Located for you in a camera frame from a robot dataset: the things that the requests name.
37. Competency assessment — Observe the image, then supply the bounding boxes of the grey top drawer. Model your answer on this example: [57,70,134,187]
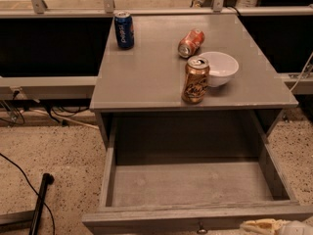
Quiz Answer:
[83,110,313,235]

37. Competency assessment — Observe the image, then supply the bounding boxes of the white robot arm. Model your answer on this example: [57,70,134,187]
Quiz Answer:
[240,218,313,235]

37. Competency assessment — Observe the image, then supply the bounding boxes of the grey wooden drawer cabinet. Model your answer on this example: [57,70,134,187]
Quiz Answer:
[90,15,297,141]

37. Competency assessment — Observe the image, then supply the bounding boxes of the gold soda can upright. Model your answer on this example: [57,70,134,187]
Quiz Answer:
[182,56,210,104]

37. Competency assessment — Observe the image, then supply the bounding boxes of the white bowl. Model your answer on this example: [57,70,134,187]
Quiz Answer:
[201,52,239,87]

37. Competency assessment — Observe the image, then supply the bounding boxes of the orange soda can lying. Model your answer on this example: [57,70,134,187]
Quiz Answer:
[178,28,205,58]

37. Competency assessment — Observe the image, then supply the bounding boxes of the black metal stand leg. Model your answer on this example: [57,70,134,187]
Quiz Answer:
[0,172,55,235]

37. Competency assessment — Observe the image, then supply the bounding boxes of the blue Pepsi can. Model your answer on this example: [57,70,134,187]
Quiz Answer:
[113,11,134,49]

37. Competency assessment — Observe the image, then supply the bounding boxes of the white cable at right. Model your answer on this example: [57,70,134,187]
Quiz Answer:
[289,51,313,94]

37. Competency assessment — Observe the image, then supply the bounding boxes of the black floor cable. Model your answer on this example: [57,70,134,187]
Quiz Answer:
[0,152,57,235]

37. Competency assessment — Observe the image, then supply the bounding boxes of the cable bundle under rail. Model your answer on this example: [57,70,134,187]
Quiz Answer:
[0,89,100,130]

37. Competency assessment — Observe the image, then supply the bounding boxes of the grey metal railing frame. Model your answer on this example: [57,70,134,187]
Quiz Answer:
[0,0,313,100]

